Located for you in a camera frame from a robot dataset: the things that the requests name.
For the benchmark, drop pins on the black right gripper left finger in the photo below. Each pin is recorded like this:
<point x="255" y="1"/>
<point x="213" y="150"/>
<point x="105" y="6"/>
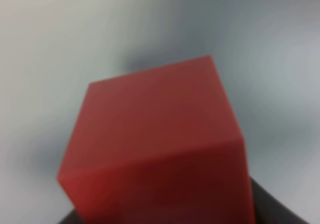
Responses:
<point x="71" y="218"/>

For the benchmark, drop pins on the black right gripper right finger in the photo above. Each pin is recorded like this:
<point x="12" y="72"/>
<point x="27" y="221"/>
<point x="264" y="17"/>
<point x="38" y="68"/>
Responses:
<point x="268" y="210"/>

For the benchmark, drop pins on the red cube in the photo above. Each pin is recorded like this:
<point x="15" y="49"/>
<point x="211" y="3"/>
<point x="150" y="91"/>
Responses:
<point x="158" y="146"/>

